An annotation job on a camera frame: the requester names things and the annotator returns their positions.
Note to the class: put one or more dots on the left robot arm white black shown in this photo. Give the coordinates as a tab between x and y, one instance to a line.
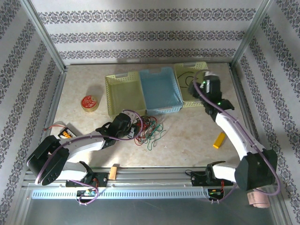
79	145

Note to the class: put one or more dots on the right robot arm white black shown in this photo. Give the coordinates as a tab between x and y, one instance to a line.
229	127

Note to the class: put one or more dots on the yellow-green perforated plastic basket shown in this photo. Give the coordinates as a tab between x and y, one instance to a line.
185	68
124	93

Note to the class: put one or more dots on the blue perforated plastic basket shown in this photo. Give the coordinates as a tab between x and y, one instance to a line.
161	91

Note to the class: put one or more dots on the yellow rectangular block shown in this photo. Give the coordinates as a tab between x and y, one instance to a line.
219	140

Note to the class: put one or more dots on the round red gold tin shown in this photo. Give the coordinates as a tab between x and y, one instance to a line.
88	103

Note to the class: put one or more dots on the small wooden block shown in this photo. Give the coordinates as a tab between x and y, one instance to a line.
114	173

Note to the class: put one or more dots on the black board with orange connectors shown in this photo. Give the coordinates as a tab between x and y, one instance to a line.
66	134

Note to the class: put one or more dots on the small controller board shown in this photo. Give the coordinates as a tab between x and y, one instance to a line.
214	192
87	192

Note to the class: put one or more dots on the aluminium frame rail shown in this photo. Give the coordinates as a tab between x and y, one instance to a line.
152	173

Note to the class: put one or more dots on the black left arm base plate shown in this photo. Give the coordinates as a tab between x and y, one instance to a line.
98	179

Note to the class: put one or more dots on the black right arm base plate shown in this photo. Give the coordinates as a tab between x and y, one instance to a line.
199	178

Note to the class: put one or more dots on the aluminium frame post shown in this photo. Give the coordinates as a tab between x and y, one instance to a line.
250	35
42	35

